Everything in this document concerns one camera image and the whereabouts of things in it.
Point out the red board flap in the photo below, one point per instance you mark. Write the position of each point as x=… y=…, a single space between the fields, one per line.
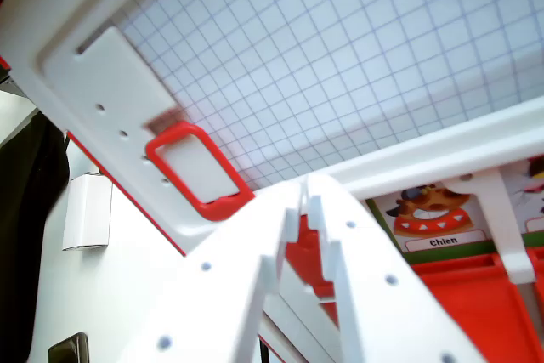
x=472 y=303
x=304 y=256

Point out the dog picture card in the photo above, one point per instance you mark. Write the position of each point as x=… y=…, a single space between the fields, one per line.
x=433 y=214

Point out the black flat device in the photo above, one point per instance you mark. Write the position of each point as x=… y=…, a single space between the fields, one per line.
x=70 y=349

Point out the white power adapter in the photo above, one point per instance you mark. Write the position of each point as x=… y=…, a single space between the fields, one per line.
x=87 y=210

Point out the black box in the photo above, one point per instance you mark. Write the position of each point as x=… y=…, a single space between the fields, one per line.
x=30 y=193

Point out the red and white game board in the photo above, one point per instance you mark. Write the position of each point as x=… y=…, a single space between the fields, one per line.
x=319 y=61

